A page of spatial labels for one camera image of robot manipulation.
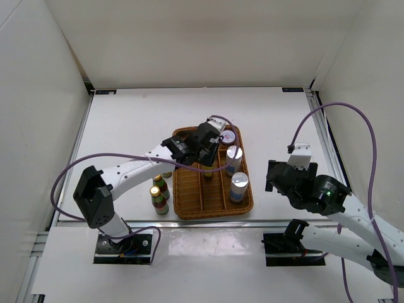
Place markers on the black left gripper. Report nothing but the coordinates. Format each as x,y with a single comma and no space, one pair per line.
209,160

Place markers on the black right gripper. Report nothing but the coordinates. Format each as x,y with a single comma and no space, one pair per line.
311,172

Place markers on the small brown bottle beige cap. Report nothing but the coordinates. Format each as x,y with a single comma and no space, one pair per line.
207,171

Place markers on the spice jar purple lid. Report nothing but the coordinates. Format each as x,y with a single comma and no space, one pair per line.
228,138

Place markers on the white canister silver lid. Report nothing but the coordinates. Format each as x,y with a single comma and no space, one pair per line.
238,187
234,157

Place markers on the sauce bottle yellow cap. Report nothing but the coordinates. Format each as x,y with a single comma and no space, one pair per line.
158,201
160,182

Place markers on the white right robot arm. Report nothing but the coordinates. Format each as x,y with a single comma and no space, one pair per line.
377,245

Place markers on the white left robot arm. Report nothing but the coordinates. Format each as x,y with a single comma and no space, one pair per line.
97,190

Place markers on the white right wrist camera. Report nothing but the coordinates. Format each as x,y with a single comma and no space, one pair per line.
300,156

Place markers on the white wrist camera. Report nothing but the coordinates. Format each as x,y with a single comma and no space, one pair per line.
300,156
218,123

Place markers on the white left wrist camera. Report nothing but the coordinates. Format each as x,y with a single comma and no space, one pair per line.
218,123

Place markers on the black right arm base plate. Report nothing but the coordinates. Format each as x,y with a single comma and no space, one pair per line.
279,253

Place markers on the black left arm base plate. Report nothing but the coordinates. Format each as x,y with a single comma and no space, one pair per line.
136,250

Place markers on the aluminium front rail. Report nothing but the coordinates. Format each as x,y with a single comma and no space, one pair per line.
204,224

